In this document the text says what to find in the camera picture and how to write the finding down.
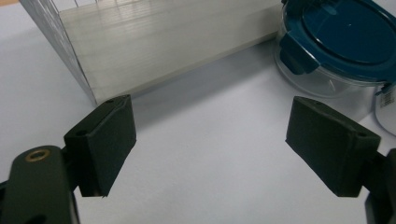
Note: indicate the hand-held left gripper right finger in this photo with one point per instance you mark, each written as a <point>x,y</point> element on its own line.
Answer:
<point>327,143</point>

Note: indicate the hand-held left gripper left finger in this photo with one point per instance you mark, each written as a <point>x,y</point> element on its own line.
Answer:
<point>106,143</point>

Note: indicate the round glass container blue lid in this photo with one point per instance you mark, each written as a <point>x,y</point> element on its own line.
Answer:
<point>345,34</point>

